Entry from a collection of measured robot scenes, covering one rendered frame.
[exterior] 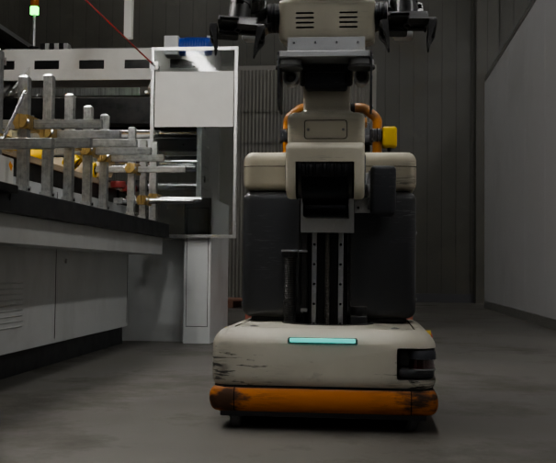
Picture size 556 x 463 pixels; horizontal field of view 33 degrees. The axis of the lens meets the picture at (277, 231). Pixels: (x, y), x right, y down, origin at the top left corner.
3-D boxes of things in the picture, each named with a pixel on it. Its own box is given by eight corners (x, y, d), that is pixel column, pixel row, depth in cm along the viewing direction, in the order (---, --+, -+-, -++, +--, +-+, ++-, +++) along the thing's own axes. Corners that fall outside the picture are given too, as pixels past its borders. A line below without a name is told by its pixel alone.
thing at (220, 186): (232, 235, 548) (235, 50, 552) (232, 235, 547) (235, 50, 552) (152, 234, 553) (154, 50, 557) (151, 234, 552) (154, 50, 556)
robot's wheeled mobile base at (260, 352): (239, 387, 325) (240, 314, 326) (425, 390, 319) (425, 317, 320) (206, 417, 258) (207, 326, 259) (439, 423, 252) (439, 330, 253)
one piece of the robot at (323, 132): (267, 206, 291) (266, 5, 285) (390, 206, 288) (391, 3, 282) (257, 212, 265) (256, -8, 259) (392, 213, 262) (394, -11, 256)
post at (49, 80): (52, 201, 352) (55, 74, 354) (50, 200, 349) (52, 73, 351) (43, 201, 353) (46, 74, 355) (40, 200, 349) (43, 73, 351)
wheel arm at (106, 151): (152, 155, 405) (152, 146, 405) (150, 153, 401) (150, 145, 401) (39, 155, 410) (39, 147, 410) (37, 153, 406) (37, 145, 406)
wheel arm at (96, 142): (138, 147, 380) (138, 139, 380) (135, 146, 376) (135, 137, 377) (18, 148, 385) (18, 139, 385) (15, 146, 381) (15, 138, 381)
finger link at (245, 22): (262, 49, 234) (265, 19, 238) (233, 47, 234) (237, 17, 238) (262, 65, 240) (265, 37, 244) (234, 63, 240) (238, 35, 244)
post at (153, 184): (156, 227, 526) (158, 141, 528) (155, 226, 523) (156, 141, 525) (151, 227, 527) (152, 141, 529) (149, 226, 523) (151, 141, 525)
